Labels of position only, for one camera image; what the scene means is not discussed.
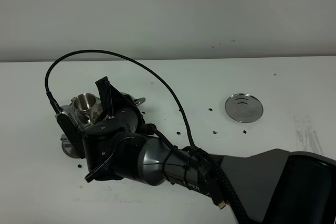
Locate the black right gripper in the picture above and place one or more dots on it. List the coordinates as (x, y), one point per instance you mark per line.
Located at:
(117, 116)

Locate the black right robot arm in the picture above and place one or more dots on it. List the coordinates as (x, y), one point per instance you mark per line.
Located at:
(275, 186)

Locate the far stainless steel saucer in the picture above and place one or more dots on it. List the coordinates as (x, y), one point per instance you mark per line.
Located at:
(69, 110)

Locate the stainless steel saucer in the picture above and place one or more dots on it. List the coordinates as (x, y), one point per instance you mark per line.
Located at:
(69, 110)
(68, 148)

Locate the far stainless steel teacup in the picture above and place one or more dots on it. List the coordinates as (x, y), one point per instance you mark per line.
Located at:
(87, 107)

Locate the near stainless steel saucer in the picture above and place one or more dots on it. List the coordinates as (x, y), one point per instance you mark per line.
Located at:
(68, 148)

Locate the steel teapot saucer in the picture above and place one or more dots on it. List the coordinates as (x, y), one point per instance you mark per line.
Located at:
(244, 108)

